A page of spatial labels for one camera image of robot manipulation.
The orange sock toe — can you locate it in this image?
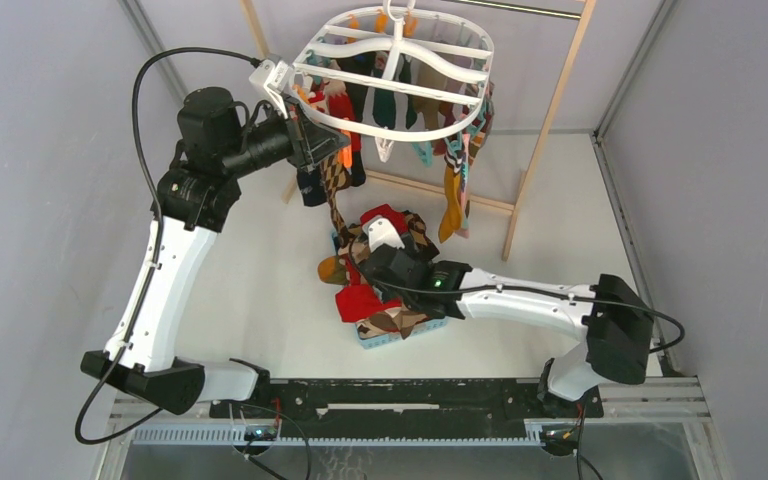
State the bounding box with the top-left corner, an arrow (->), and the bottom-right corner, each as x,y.
317,256 -> 350,285

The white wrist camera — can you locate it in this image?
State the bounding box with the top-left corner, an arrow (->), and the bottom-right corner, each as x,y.
363,216 -> 405,253
249,54 -> 295,119

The navy santa sock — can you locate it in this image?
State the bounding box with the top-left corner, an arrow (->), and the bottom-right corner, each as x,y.
296,170 -> 327,207

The pink hanging sock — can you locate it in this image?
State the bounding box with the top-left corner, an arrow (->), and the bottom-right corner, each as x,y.
456,133 -> 470,238

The wooden hanger rack frame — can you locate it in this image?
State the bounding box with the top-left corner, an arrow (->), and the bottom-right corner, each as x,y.
238,0 -> 599,262

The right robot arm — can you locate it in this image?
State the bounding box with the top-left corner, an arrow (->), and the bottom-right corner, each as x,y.
356,245 -> 654,416

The mustard yellow hanging sock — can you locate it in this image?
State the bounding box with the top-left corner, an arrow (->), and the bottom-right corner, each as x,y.
438,165 -> 464,243

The white round clip hanger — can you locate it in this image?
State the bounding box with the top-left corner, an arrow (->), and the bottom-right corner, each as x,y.
291,1 -> 495,142

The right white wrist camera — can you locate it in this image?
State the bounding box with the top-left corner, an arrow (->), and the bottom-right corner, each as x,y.
363,216 -> 405,253

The long red sock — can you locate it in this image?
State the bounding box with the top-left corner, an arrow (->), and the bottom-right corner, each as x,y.
335,284 -> 402,323

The white slotted cable duct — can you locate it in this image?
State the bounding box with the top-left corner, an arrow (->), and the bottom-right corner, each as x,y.
132,424 -> 544,447

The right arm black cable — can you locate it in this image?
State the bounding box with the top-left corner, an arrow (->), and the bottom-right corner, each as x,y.
346,238 -> 686,355

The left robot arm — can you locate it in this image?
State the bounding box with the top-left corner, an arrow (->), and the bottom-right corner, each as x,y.
80,87 -> 350,417

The light blue plastic basket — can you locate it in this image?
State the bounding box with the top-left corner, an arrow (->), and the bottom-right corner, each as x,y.
354,313 -> 448,349

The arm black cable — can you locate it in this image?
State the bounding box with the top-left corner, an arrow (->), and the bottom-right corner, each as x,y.
346,238 -> 686,355
73,46 -> 263,446

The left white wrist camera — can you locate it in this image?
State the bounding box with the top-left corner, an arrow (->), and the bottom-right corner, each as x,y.
249,54 -> 295,119

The brown argyle sock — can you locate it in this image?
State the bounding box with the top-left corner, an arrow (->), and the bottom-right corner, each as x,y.
401,210 -> 440,261
320,156 -> 352,248

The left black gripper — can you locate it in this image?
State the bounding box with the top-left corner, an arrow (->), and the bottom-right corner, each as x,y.
220,94 -> 348,180

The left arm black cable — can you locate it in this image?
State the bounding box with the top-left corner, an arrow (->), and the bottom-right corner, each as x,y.
73,46 -> 263,446

